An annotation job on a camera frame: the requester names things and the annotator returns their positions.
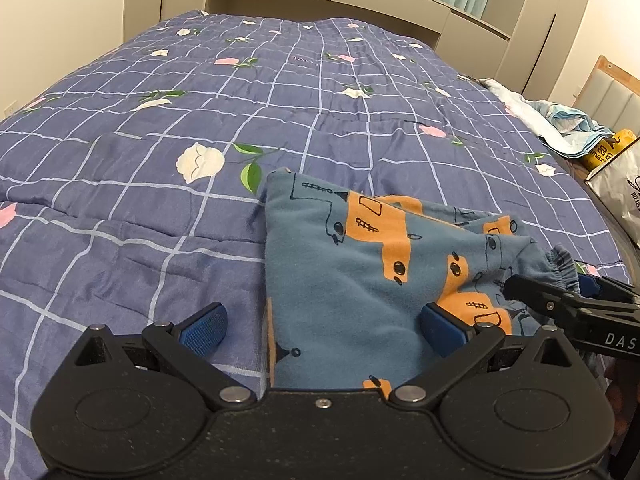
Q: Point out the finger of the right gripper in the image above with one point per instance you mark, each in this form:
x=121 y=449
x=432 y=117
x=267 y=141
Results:
x=607 y=289

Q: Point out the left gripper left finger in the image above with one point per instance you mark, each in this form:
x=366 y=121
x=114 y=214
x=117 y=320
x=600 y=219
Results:
x=122 y=406

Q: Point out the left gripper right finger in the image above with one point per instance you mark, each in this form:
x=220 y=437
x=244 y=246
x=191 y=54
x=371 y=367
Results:
x=503 y=406

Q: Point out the blue pants orange cars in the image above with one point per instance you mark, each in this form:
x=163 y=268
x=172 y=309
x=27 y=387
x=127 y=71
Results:
x=348 y=275

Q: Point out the person's left hand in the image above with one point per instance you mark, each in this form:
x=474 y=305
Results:
x=623 y=396

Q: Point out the white plastic shopping bag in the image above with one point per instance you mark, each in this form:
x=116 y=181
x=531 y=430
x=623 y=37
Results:
x=616 y=185

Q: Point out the yellow package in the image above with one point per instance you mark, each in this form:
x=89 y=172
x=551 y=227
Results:
x=607 y=148

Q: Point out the light blue crumpled blanket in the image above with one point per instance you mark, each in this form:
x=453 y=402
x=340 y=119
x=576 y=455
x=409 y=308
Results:
x=568 y=131

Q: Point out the wooden padded headboard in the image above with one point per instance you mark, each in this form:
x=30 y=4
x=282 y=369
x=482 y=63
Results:
x=610 y=97

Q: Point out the purple plaid floral quilt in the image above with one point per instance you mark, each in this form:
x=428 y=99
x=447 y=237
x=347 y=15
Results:
x=130 y=188

